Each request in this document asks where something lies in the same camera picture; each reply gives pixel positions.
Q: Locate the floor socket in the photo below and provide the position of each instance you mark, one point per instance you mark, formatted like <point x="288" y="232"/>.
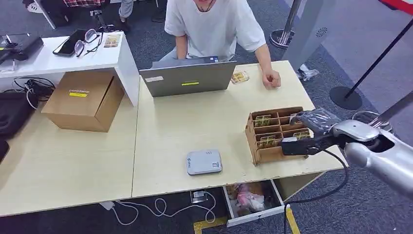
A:
<point x="198" y="196"/>

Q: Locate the black desktop device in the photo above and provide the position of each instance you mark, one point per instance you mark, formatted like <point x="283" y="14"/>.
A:
<point x="22" y="45"/>

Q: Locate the white open drawer box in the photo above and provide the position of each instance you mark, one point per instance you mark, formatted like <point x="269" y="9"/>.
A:
<point x="255" y="218"/>

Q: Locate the small grey flat device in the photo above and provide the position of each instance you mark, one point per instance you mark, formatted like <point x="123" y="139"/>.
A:
<point x="204" y="162"/>

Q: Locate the brown cardboard box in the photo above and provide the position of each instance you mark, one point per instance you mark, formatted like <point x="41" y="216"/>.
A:
<point x="79" y="100"/>

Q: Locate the white power adapter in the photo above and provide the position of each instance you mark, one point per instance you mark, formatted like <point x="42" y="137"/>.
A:
<point x="107" y="205"/>

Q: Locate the black smartphone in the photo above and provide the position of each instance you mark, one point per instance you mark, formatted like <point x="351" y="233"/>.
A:
<point x="69" y="42"/>

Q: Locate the wooden card box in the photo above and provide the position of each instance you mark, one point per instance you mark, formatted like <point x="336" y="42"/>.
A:
<point x="267" y="155"/>

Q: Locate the pink plastic bag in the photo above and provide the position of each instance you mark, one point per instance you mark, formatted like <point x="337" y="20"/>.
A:
<point x="251" y="200"/>

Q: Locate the grey standing panel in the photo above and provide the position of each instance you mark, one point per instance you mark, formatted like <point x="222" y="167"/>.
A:
<point x="308" y="32"/>

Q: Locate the plaid cloth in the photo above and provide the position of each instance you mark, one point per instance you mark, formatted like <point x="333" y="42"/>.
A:
<point x="84" y="2"/>

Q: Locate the crumpled clear plastic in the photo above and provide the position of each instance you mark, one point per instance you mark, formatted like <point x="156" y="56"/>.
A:
<point x="306" y="73"/>

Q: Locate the white side shelf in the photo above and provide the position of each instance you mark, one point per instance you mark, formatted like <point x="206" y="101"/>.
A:
<point x="48" y="61"/>

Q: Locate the person's left hand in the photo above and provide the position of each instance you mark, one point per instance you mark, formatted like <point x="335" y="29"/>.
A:
<point x="271" y="79"/>

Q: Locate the red barrier belt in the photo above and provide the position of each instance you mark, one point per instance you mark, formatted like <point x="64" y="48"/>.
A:
<point x="398" y="5"/>

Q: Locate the black chair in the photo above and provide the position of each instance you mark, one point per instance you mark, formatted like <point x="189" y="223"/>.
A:
<point x="56" y="12"/>

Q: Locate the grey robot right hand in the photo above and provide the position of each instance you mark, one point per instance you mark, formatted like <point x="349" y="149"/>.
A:
<point x="317" y="119"/>

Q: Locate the stack of printed cards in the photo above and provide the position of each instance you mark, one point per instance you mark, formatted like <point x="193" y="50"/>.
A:
<point x="240" y="77"/>

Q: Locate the grey laptop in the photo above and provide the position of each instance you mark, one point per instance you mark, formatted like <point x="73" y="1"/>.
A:
<point x="188" y="80"/>

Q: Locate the black-framed eyeglasses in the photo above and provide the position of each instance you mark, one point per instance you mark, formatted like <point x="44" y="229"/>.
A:
<point x="79" y="47"/>

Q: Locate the printed card on shelf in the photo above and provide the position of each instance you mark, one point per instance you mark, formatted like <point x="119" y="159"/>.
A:
<point x="112" y="41"/>

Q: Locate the background person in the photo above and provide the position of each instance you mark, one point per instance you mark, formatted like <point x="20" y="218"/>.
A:
<point x="125" y="8"/>

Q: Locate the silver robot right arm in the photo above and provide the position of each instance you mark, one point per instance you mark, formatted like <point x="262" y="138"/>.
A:
<point x="384" y="158"/>

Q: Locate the black bag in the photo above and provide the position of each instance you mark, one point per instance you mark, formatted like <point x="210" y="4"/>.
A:
<point x="14" y="113"/>

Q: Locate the black stanchion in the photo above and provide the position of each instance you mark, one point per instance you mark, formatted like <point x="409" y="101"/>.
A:
<point x="345" y="98"/>

